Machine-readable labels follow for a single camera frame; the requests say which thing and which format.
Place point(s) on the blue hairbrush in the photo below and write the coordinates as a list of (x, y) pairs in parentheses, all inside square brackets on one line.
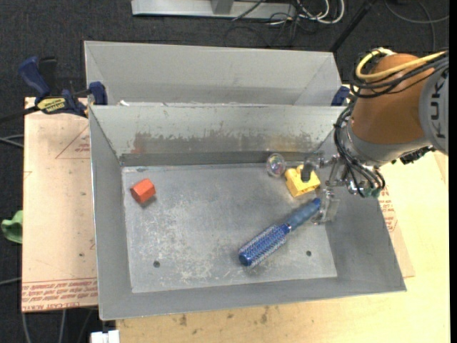
[(264, 243)]

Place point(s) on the orange block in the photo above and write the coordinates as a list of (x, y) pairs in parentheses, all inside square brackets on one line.
[(143, 191)]

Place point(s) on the clear ball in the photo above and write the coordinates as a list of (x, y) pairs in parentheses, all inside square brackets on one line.
[(275, 164)]

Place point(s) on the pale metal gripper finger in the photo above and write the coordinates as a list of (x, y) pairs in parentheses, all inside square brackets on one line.
[(326, 209), (307, 172)]

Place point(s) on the brown cardboard board, red print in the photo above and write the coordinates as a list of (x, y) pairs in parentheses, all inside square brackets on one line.
[(57, 209)]

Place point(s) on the yellow toy block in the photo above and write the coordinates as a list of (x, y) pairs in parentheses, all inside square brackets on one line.
[(298, 186)]

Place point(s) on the grey metal bin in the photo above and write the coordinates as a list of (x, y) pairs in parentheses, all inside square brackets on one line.
[(200, 227)]

